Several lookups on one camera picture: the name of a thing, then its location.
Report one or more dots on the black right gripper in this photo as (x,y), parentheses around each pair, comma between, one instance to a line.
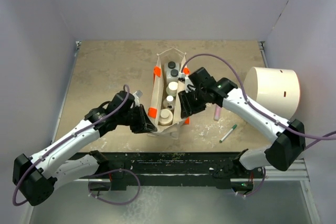
(188,108)

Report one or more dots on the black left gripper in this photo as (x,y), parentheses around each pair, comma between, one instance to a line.
(144,125)

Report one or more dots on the small white cap bottle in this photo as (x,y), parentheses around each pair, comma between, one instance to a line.
(170,102)

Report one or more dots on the white round lid jar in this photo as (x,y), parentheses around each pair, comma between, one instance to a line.
(171,88)

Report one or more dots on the large white lid jar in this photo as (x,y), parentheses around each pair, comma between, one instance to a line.
(166,117)

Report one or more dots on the white bottle black cap front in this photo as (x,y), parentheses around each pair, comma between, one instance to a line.
(172,76)

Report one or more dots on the white bottle black cap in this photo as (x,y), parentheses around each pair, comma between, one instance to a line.
(172,76)
(170,65)

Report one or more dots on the canvas tote bag orange handles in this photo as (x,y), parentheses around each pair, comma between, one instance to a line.
(165,108)

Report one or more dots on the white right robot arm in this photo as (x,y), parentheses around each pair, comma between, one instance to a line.
(286,137)

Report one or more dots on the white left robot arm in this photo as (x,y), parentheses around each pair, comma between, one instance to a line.
(39,175)

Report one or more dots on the pink highlighter tube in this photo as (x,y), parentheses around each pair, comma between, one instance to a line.
(217,113)

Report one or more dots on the green white marker pen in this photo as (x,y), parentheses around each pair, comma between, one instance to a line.
(228,133)

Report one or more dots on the large white paper roll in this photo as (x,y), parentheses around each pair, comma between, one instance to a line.
(278,90)

